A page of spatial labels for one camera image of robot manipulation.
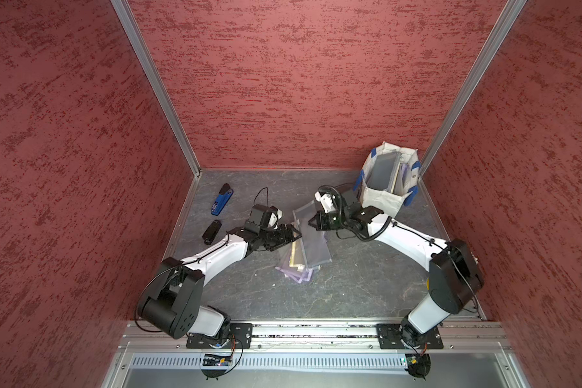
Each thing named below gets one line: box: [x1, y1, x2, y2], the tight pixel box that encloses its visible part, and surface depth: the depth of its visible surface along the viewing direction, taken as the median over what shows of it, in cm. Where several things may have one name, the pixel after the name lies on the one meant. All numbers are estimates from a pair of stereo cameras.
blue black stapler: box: [210, 182, 234, 216], surface depth 109 cm
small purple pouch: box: [274, 264, 315, 284], surface depth 87 cm
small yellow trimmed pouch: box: [288, 237, 307, 273], surface depth 89 cm
